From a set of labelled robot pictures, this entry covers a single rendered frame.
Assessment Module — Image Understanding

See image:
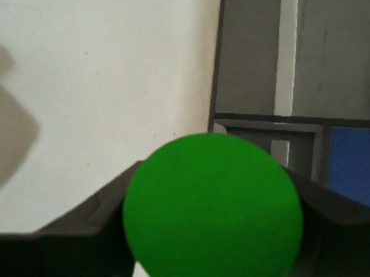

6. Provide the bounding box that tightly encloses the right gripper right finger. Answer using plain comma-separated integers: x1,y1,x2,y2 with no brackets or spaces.
281,165,370,277

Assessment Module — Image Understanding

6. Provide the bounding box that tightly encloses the green cylinder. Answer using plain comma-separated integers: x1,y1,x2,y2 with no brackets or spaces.
123,132,303,277

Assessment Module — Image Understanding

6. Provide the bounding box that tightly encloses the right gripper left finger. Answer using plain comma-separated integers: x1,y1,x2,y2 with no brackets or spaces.
0,160,143,277

